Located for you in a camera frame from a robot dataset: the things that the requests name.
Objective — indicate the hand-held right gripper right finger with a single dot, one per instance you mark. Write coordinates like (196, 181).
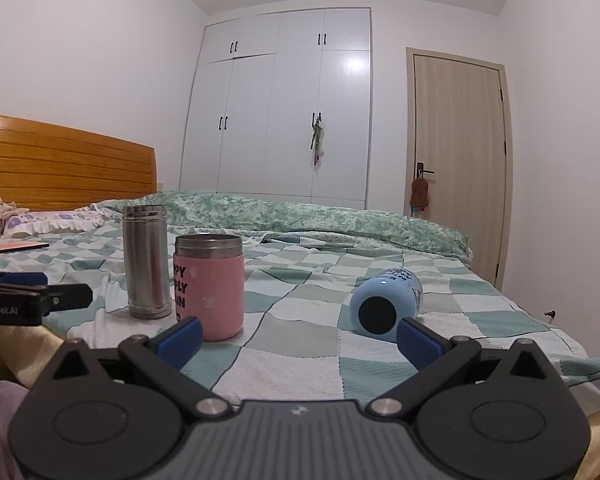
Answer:
(420, 344)

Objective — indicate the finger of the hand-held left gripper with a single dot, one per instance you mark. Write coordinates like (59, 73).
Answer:
(67, 296)
(15, 278)

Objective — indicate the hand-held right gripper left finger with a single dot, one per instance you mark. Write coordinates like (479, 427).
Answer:
(182, 341)

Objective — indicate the light blue cup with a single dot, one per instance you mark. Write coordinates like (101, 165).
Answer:
(380, 305)

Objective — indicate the pink cup with steel rim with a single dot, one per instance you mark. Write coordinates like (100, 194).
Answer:
(215, 290)

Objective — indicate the tall stainless steel cup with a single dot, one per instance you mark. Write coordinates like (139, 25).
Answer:
(145, 260)

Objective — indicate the pink flat book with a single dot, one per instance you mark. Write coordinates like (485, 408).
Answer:
(22, 245)

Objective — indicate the yellow bed cover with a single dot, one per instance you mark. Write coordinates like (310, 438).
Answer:
(20, 350)

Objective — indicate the purple floral pillow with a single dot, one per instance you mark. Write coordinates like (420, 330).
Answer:
(50, 220)

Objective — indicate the wooden headboard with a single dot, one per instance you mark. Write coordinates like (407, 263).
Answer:
(55, 170)

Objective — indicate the green checkered bed sheet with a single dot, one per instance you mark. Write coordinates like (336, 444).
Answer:
(305, 310)

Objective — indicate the green floral duvet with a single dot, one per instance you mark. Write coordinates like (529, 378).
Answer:
(305, 220)

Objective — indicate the light wooden door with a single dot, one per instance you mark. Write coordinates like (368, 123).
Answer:
(460, 160)

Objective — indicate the green hanging ornament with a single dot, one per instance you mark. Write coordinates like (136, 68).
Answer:
(319, 135)

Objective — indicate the white wardrobe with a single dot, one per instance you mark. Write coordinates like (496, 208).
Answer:
(280, 120)

